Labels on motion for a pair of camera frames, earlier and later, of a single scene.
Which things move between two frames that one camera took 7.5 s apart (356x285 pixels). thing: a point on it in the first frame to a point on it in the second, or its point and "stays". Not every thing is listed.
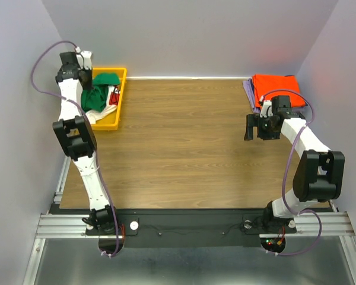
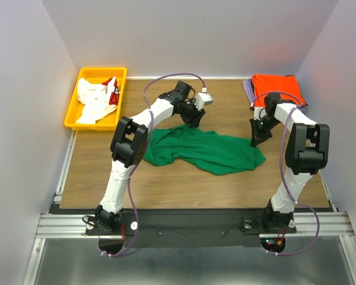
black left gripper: x=88 y=85 to x=193 y=120
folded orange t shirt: x=263 y=83 stays
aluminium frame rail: x=73 y=225 stays
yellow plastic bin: x=111 y=123 stays
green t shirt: x=95 y=99 to x=202 y=151
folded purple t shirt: x=249 y=86 stays
